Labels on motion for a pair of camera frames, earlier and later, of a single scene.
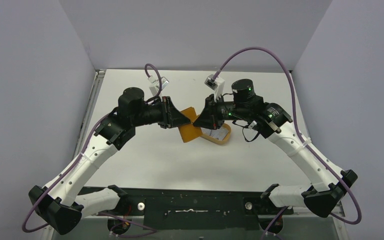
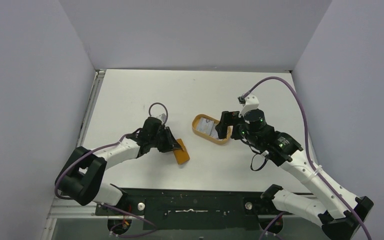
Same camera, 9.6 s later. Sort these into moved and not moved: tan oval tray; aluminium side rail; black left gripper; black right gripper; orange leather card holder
Moved: orange leather card holder; black right gripper; black left gripper
Not moved: aluminium side rail; tan oval tray
